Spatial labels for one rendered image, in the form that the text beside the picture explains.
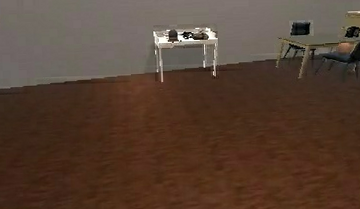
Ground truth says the black object on table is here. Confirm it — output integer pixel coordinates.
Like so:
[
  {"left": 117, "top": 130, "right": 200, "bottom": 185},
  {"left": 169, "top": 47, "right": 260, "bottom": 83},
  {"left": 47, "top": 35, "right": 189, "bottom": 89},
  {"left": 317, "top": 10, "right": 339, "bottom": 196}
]
[{"left": 344, "top": 25, "right": 360, "bottom": 39}]

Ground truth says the dark lumpy object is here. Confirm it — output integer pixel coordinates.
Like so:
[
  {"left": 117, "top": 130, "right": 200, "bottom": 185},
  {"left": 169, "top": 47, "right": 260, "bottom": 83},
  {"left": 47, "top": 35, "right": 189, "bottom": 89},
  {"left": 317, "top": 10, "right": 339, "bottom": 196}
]
[{"left": 191, "top": 29, "right": 210, "bottom": 41}]

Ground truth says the orange round object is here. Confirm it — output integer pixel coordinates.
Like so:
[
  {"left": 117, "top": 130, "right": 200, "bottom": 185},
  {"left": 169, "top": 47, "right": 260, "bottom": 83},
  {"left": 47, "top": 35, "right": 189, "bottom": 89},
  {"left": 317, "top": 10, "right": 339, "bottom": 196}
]
[{"left": 337, "top": 41, "right": 354, "bottom": 56}]

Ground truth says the dark blue chair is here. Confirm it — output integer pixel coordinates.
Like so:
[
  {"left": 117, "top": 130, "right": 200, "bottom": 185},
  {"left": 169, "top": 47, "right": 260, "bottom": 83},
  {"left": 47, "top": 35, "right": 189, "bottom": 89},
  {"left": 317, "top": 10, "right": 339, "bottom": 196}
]
[{"left": 314, "top": 34, "right": 360, "bottom": 81}]

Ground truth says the beige dining table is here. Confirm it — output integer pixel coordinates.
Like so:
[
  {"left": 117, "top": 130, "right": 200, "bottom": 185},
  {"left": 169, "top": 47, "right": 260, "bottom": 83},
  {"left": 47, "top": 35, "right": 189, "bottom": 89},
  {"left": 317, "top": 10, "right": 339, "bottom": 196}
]
[{"left": 274, "top": 33, "right": 360, "bottom": 80}]

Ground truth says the white side table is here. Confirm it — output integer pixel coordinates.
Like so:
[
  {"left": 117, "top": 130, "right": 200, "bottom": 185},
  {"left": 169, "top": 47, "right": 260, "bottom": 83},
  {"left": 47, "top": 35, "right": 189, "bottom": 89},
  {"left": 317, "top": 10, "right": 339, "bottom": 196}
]
[{"left": 152, "top": 27, "right": 220, "bottom": 83}]

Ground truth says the dark rounded object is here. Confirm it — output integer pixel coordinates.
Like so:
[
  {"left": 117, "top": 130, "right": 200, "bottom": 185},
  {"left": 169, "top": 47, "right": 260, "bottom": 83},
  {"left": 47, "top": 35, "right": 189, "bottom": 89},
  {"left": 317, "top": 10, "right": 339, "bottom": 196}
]
[{"left": 167, "top": 29, "right": 179, "bottom": 43}]

